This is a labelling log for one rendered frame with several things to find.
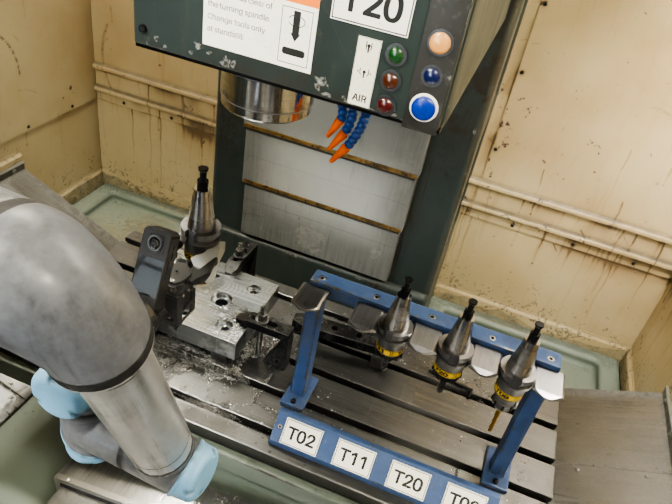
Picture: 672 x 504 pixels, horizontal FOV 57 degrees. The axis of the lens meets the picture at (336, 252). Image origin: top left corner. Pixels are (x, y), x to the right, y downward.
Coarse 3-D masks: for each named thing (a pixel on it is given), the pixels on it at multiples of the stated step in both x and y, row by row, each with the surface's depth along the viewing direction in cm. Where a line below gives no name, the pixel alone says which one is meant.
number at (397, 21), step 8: (368, 0) 71; (376, 0) 71; (384, 0) 71; (392, 0) 70; (400, 0) 70; (408, 0) 70; (368, 8) 72; (376, 8) 71; (384, 8) 71; (392, 8) 71; (400, 8) 71; (360, 16) 73; (368, 16) 72; (376, 16) 72; (384, 16) 72; (392, 16) 71; (400, 16) 71; (384, 24) 72; (392, 24) 72; (400, 24) 71
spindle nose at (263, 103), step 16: (224, 80) 100; (240, 80) 97; (224, 96) 101; (240, 96) 98; (256, 96) 97; (272, 96) 97; (288, 96) 98; (304, 96) 100; (240, 112) 100; (256, 112) 99; (272, 112) 99; (288, 112) 100; (304, 112) 103
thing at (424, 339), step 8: (416, 328) 110; (424, 328) 110; (432, 328) 110; (416, 336) 108; (424, 336) 108; (432, 336) 109; (440, 336) 109; (408, 344) 106; (416, 344) 106; (424, 344) 107; (432, 344) 107; (416, 352) 105; (424, 352) 105; (432, 352) 106
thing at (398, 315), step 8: (400, 296) 104; (392, 304) 106; (400, 304) 104; (408, 304) 104; (392, 312) 105; (400, 312) 105; (408, 312) 105; (384, 320) 108; (392, 320) 106; (400, 320) 105; (408, 320) 106; (392, 328) 106; (400, 328) 106
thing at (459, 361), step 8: (440, 344) 106; (472, 344) 107; (440, 352) 105; (448, 352) 105; (472, 352) 106; (440, 360) 106; (448, 360) 106; (456, 360) 105; (464, 360) 104; (456, 368) 105
